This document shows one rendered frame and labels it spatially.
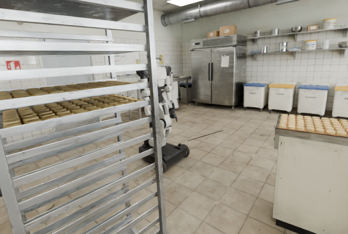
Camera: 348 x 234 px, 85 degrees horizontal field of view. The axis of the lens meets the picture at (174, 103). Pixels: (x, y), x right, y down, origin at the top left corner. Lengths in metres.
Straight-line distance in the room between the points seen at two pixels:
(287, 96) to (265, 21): 2.13
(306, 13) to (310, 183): 4.72
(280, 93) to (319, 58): 1.23
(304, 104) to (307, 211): 3.64
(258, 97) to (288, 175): 3.84
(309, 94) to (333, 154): 3.63
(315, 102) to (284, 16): 2.32
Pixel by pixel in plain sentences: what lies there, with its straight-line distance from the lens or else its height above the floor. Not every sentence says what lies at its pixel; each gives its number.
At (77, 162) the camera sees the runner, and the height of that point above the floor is 1.05.
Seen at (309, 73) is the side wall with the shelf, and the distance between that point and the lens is 5.88.
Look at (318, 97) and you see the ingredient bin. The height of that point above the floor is 0.52.
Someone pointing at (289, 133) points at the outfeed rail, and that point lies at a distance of 1.69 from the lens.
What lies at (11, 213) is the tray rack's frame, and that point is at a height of 0.97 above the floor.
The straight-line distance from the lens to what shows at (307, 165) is 1.77.
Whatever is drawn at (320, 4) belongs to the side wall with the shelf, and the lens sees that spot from 5.97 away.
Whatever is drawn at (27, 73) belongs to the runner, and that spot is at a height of 1.41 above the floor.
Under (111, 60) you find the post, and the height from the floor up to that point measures 1.45.
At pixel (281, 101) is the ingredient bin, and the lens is 5.38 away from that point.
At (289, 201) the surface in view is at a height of 0.30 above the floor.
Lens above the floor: 1.43
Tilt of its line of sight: 12 degrees down
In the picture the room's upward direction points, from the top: 3 degrees counter-clockwise
